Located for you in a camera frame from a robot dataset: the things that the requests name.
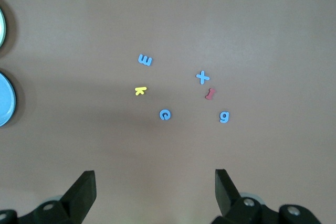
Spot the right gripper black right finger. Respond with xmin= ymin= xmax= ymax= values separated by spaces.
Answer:
xmin=211 ymin=168 xmax=322 ymax=224

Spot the dark red foam letter i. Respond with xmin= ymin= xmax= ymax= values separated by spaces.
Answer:
xmin=204 ymin=88 xmax=217 ymax=101

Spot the blue foam letter c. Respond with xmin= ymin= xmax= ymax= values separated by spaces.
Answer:
xmin=159 ymin=108 xmax=172 ymax=121

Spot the blue foam letter x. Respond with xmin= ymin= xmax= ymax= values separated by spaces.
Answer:
xmin=195 ymin=70 xmax=211 ymax=86

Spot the pale green plate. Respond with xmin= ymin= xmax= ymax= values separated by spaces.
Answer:
xmin=0 ymin=6 xmax=8 ymax=49

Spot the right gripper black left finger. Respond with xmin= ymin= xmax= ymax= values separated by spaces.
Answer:
xmin=0 ymin=170 xmax=97 ymax=224

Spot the brown table mat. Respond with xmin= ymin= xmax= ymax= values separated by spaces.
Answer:
xmin=0 ymin=0 xmax=336 ymax=224

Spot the blue plate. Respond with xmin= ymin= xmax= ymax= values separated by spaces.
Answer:
xmin=0 ymin=72 xmax=17 ymax=127

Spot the blue foam letter m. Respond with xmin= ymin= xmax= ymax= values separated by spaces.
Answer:
xmin=137 ymin=54 xmax=153 ymax=67

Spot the yellow foam letter k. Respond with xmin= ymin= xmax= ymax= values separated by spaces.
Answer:
xmin=134 ymin=86 xmax=148 ymax=97

